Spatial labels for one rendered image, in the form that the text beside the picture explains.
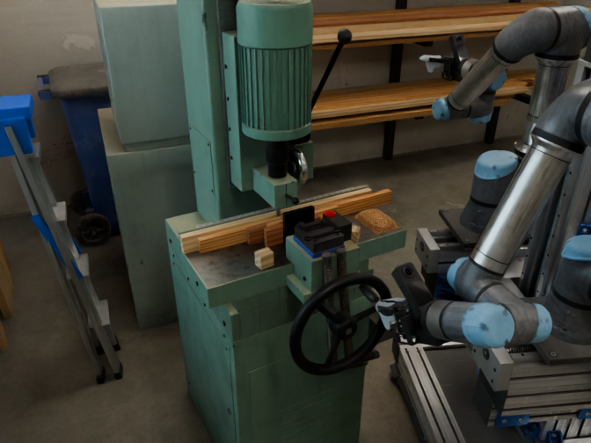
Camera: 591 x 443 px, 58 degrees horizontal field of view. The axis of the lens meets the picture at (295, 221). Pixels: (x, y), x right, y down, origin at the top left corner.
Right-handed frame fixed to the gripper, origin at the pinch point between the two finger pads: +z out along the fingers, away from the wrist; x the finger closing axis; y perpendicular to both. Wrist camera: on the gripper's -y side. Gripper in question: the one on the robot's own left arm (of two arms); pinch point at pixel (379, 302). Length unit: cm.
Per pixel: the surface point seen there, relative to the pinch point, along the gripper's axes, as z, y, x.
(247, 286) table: 22.2, -9.7, -22.3
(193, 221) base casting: 70, -30, -19
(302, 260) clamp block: 14.5, -12.8, -9.6
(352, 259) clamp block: 11.0, -9.7, 2.0
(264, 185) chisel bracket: 28.3, -33.6, -8.5
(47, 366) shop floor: 152, 14, -76
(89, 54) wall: 230, -144, -14
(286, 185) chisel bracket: 22.2, -32.0, -5.1
